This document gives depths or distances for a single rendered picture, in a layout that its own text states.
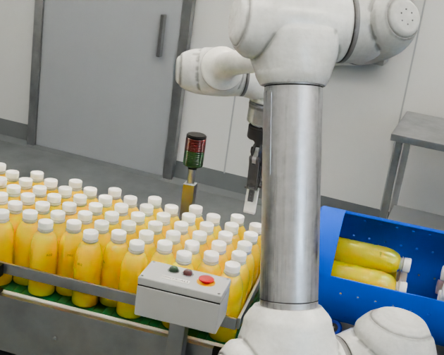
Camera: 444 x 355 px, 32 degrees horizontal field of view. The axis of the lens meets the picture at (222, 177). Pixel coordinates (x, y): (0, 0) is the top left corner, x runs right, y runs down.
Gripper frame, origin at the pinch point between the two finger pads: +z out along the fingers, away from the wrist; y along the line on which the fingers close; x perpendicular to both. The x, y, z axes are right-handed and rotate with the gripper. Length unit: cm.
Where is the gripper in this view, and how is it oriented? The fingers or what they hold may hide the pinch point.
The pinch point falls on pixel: (251, 200)
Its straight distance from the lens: 202.6
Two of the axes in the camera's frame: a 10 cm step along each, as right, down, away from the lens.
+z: -1.4, 9.4, 3.1
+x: -9.6, -2.1, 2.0
